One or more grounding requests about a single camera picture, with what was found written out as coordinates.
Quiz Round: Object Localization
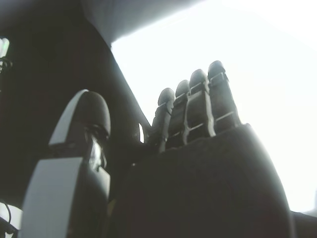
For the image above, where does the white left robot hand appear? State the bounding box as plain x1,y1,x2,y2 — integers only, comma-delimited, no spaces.
18,60,295,238

